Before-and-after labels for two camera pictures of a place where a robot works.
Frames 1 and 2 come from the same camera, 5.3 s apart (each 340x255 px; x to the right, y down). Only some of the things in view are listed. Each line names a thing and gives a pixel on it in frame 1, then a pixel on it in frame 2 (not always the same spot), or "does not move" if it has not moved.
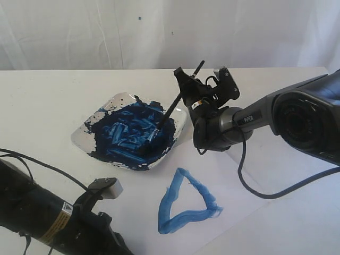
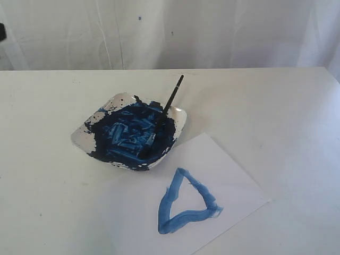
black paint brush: [172, 108] → [152, 138]
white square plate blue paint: [122, 130] does not move
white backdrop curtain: [45, 35] does not move
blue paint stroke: [167, 224] does not move
